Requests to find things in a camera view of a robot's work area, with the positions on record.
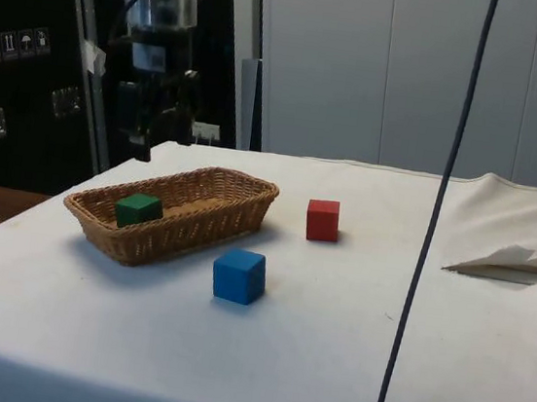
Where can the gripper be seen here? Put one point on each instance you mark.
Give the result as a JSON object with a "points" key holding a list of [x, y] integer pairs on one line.
{"points": [[158, 38]]}

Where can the wicker basket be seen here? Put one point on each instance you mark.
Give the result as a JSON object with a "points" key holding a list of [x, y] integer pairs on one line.
{"points": [[196, 231]]}

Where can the green cube block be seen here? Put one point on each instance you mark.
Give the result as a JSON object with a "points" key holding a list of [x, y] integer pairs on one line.
{"points": [[137, 209]]}

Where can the black cabinet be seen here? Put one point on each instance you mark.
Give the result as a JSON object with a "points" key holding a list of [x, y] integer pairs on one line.
{"points": [[21, 97]]}

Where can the blue cube block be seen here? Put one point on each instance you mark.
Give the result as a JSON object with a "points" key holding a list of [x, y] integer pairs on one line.
{"points": [[234, 277]]}

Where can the red cube block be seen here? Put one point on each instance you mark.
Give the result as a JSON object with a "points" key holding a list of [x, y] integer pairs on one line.
{"points": [[322, 222]]}

